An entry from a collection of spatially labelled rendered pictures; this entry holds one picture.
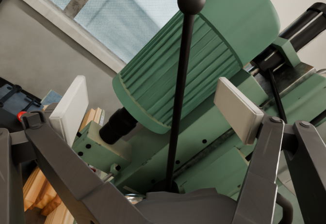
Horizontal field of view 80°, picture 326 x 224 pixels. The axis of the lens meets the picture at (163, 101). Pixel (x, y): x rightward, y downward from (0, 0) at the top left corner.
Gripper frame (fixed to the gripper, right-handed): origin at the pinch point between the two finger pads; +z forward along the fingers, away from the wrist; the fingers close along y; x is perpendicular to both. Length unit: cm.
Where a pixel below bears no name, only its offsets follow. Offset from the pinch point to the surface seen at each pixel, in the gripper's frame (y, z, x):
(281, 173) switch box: 28.6, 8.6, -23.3
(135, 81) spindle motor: -1.8, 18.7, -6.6
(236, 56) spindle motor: 16.0, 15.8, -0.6
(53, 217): -18.7, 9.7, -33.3
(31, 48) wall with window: -84, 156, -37
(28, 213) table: -24.0, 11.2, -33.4
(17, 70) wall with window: -99, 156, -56
